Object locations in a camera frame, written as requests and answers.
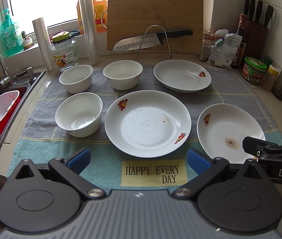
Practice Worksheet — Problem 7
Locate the short white film roll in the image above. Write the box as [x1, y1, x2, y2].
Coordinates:
[32, 17, 56, 72]

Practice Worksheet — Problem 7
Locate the steel wire board stand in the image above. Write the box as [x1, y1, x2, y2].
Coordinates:
[112, 25, 182, 59]

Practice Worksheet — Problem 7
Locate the dark red knife block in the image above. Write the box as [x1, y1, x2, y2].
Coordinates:
[243, 0, 273, 58]

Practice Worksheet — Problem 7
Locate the red white clipped bag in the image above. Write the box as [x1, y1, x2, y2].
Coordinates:
[199, 29, 229, 61]

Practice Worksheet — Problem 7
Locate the orange cooking wine jug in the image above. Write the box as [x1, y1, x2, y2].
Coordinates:
[76, 0, 109, 36]

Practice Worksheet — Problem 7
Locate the small potted plant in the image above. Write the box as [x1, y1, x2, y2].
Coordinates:
[21, 31, 34, 50]

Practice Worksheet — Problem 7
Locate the glass jar yellow lid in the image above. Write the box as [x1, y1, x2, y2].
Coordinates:
[52, 31, 79, 72]

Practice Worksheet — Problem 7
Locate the green lid sauce jar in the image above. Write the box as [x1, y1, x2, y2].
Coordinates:
[241, 57, 268, 85]

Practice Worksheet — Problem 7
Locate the yellow lid spice jar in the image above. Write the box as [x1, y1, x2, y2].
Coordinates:
[260, 65, 279, 91]

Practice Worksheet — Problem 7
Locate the white clipped food bag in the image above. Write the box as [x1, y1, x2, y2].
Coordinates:
[207, 33, 241, 69]

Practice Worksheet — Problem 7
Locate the bamboo cutting board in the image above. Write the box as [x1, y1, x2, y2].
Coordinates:
[106, 0, 203, 55]

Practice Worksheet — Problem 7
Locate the dark soy sauce bottle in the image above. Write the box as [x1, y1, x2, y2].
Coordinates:
[231, 14, 247, 69]

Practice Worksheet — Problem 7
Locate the white bowl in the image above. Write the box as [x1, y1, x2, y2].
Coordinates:
[55, 92, 103, 138]
[103, 60, 143, 91]
[59, 65, 93, 94]

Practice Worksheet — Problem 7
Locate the black handled santoku knife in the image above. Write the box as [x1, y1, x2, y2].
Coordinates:
[112, 29, 193, 52]

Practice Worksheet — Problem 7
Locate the grey blue checked towel mat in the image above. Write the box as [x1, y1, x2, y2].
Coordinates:
[7, 65, 282, 193]

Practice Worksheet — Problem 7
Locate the steel sink faucet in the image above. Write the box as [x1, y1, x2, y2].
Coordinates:
[0, 53, 15, 86]

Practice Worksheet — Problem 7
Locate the large floral plate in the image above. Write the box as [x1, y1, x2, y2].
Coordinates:
[104, 90, 192, 158]

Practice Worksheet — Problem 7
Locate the green dish soap bottle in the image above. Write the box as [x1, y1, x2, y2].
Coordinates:
[0, 9, 24, 56]

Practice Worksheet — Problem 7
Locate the floral plate with stain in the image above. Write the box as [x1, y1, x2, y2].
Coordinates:
[197, 104, 266, 164]

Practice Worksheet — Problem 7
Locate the tall clear film roll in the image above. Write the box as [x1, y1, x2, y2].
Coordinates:
[79, 0, 101, 65]

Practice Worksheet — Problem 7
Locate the green cap small jar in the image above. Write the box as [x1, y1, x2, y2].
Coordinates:
[263, 56, 273, 66]

